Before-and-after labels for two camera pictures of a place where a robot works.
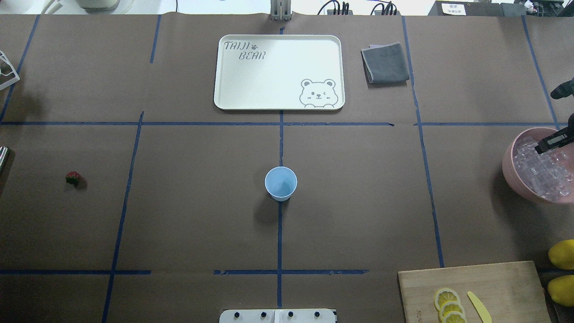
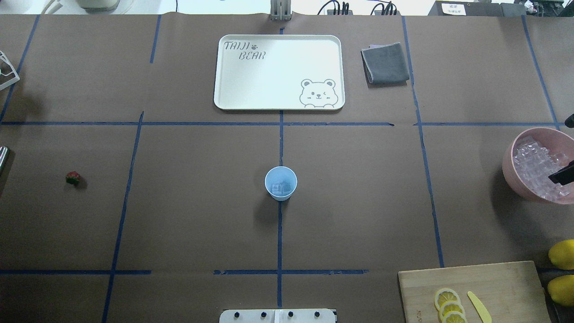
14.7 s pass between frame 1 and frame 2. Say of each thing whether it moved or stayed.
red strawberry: stayed
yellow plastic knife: stayed
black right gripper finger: moved
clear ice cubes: stayed
